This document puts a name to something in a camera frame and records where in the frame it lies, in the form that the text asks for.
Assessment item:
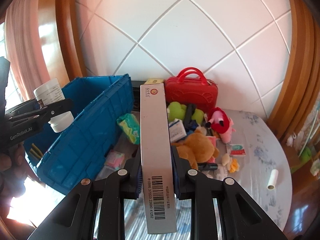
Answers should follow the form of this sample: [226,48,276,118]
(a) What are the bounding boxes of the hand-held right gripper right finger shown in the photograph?
[170,146,288,240]

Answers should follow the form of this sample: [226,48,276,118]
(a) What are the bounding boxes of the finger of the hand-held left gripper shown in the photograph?
[5,99,40,117]
[7,98,74,130]

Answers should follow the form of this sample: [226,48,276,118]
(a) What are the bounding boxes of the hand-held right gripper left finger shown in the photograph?
[29,145,143,240]

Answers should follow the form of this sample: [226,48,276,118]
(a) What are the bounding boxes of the white bottle brown label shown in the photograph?
[34,78,74,133]

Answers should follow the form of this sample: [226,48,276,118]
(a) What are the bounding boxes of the blue plastic crate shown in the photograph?
[24,74,133,195]

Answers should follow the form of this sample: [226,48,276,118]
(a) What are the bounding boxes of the long grey box red logo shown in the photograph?
[139,83,177,235]

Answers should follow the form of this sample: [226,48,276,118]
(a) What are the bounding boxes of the person's left hand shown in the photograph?
[0,142,26,193]

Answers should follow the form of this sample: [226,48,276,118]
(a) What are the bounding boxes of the black tube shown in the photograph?
[197,162,218,171]

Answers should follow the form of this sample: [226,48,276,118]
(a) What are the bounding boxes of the small pink tissue packet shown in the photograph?
[105,150,125,169]

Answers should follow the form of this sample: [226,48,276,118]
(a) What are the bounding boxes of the brown bear plush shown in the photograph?
[171,129,220,170]

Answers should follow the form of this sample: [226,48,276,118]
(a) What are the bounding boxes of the white box blue print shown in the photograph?
[169,118,187,142]

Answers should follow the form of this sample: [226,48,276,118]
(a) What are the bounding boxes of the pink curtain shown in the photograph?
[5,0,50,110]

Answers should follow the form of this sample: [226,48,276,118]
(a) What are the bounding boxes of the green tissue packet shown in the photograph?
[117,113,141,145]

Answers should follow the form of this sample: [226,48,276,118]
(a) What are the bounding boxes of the small yellow plush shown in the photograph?
[221,153,240,173]

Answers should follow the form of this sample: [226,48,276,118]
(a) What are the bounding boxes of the red green card packet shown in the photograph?
[226,144,246,157]

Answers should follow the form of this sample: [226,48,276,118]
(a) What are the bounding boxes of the green frog plush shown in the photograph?
[167,102,204,125]

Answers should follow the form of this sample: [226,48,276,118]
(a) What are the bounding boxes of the black plastic tool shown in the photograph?
[184,104,197,130]

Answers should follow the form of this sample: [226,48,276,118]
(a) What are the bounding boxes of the pink pig plush red outfit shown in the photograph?
[205,107,237,143]

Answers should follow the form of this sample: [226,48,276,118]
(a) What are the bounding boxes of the black slatted box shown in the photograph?
[131,80,142,112]

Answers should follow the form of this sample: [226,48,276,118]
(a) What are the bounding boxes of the red handbag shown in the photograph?
[164,67,218,110]

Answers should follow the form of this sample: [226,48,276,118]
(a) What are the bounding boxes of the white paper roll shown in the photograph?
[267,169,279,190]

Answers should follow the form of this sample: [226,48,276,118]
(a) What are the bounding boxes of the green roll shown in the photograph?
[299,147,313,165]

